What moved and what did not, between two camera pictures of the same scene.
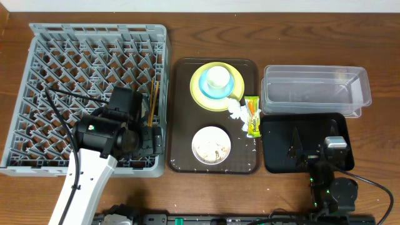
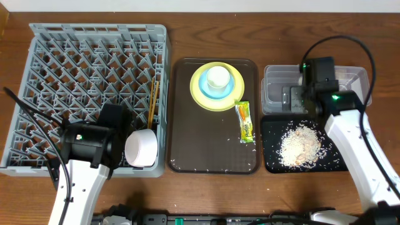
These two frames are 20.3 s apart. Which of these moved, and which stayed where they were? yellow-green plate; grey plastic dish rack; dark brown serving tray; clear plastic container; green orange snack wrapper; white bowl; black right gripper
Moved: black right gripper; green orange snack wrapper; white bowl
Stayed: grey plastic dish rack; dark brown serving tray; yellow-green plate; clear plastic container
